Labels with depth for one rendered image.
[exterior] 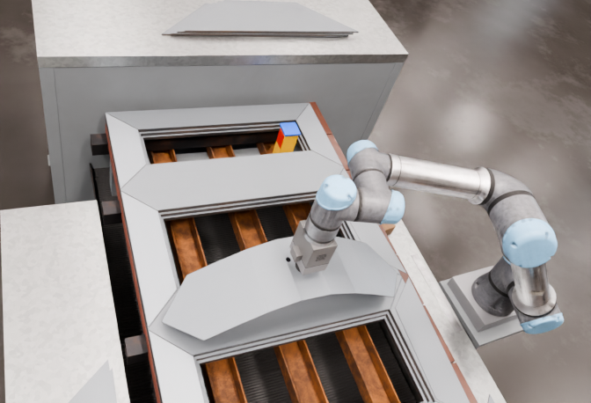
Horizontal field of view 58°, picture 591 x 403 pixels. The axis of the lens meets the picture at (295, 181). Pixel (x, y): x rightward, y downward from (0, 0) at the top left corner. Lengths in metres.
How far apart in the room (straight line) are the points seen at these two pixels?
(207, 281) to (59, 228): 0.52
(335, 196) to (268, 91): 0.97
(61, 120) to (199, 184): 0.52
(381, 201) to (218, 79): 0.93
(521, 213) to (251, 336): 0.72
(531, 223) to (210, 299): 0.77
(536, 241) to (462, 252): 1.73
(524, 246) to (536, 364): 1.61
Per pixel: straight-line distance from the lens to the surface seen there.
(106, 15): 1.95
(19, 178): 2.83
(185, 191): 1.64
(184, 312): 1.36
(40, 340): 1.51
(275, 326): 1.44
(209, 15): 1.98
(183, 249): 1.72
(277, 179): 1.74
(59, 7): 1.97
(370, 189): 1.17
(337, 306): 1.52
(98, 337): 1.50
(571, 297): 3.29
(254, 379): 1.70
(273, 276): 1.32
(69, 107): 1.89
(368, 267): 1.50
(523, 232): 1.33
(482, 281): 1.89
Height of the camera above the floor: 2.10
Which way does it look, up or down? 45 degrees down
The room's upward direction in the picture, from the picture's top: 20 degrees clockwise
